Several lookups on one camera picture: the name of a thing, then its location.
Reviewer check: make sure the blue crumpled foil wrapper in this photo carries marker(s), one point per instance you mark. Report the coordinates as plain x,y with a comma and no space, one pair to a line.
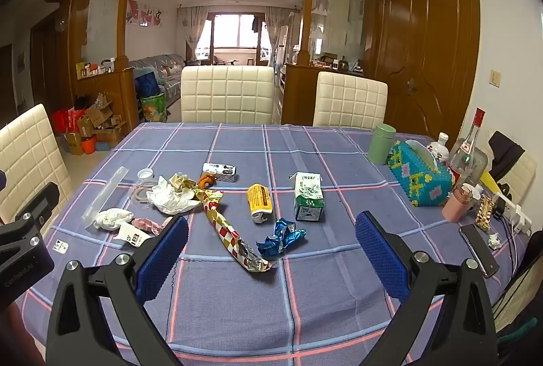
280,241

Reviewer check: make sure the pink bottle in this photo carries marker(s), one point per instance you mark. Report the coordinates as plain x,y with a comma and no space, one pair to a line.
456,205

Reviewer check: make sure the yellow crushed drink carton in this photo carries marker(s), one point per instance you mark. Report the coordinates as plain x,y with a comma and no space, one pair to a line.
259,200

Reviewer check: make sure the large white crumpled tissue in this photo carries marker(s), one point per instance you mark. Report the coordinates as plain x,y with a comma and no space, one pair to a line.
169,200

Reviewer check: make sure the wooden double door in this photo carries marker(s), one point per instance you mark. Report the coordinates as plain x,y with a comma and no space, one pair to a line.
424,52

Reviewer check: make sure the tiny crumpled tissue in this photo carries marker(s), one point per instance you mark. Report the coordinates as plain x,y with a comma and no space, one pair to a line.
494,241

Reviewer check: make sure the orange bucket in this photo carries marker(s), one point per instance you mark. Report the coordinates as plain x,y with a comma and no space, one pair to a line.
89,145

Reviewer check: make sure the window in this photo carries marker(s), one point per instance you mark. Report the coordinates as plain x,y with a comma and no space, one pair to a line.
234,37

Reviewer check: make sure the blue plaid tablecloth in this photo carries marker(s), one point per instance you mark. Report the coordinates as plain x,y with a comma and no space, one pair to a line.
271,306

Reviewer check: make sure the black cloth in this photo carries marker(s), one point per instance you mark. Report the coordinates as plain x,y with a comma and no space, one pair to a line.
505,154

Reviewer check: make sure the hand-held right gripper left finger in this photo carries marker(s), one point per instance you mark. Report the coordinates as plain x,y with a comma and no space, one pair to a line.
163,255

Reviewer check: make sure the clear liquor bottle red cap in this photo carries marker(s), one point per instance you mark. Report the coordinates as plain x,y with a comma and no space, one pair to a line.
466,156

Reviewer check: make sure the square glass jar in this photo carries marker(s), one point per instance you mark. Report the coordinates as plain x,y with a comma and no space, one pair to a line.
480,166

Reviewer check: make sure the checkered colourful wrapper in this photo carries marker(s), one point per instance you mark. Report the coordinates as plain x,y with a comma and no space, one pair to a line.
220,230

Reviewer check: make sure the beige light switch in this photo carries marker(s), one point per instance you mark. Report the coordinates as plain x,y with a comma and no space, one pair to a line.
496,78

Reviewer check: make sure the colourful printed bag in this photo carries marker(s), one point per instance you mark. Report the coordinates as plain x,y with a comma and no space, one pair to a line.
152,107

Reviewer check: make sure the grey patterned sofa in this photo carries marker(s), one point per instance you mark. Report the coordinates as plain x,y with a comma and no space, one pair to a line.
163,69

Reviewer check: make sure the pink crumpled wrapper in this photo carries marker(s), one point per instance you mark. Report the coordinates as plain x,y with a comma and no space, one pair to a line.
148,225

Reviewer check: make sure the patterned curtain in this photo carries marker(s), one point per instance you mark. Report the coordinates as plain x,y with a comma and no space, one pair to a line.
193,33
275,33

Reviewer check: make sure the clear plastic tube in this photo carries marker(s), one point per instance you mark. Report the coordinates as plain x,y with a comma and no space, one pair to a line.
104,196

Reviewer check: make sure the cream quilted chair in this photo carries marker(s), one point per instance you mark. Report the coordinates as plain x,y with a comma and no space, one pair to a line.
524,177
29,162
227,94
350,101

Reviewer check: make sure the pile of cardboard boxes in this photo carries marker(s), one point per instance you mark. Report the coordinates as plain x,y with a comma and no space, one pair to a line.
99,122

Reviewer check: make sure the red shopping bags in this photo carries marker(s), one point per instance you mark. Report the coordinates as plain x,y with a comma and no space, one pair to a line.
63,120

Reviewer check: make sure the small white tissue ball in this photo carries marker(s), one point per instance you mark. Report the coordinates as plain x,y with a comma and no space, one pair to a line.
112,219

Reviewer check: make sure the wall pictures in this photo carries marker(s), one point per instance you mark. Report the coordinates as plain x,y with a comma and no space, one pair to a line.
145,13

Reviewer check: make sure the small white printed carton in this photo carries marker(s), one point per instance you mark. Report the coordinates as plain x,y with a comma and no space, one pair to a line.
218,172

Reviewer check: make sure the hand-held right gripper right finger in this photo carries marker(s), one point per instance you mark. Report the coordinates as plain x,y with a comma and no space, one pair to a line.
382,255

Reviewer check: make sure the green canister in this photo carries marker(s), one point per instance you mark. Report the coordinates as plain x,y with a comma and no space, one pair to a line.
381,145

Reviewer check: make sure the crumpled beige paper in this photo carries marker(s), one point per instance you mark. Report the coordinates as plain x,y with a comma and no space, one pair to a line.
181,181

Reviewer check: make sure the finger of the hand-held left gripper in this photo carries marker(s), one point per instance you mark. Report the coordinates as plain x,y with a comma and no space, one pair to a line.
36,205
2,179

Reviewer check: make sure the green white milk carton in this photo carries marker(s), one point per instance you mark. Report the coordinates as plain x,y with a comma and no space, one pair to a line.
309,196

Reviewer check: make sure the white paper packet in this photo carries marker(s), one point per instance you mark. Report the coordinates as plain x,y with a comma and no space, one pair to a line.
133,238

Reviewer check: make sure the white bottle red label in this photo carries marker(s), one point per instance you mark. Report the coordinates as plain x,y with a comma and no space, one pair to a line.
439,152

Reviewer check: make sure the black smartphone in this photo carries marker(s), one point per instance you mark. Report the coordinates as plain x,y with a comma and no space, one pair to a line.
479,249

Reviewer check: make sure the white bottle cap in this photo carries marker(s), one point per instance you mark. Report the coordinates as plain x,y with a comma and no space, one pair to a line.
145,174

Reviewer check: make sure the gold wrapped candy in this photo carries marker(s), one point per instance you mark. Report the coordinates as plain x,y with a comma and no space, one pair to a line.
484,213

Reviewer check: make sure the orange peel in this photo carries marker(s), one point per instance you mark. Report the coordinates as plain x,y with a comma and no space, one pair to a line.
207,180

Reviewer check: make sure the yellow paper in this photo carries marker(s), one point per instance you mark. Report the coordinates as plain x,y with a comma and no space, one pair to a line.
492,181

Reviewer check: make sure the beaded blue tissue box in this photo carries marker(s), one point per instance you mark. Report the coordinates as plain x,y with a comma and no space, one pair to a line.
420,179

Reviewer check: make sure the small white sticker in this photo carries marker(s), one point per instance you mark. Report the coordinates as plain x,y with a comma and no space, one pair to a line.
60,245

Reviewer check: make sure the wooden partition cabinet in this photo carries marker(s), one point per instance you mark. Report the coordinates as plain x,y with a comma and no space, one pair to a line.
299,94
110,90

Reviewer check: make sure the white power strip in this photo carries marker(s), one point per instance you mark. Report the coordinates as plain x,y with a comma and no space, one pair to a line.
515,217

